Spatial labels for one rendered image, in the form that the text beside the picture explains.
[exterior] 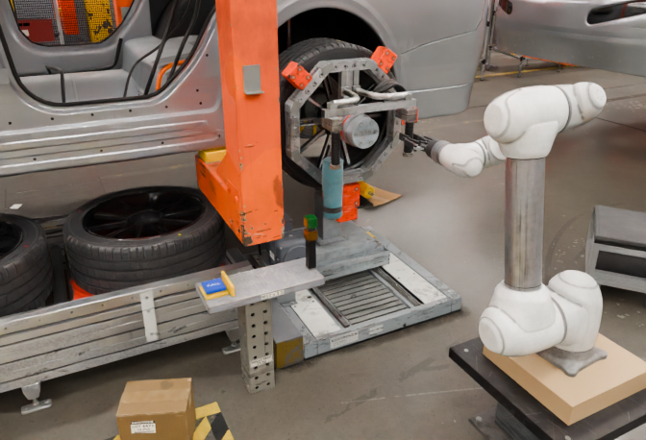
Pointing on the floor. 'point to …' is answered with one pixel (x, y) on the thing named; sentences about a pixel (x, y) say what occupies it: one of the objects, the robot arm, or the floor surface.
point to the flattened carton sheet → (382, 197)
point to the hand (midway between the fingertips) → (409, 136)
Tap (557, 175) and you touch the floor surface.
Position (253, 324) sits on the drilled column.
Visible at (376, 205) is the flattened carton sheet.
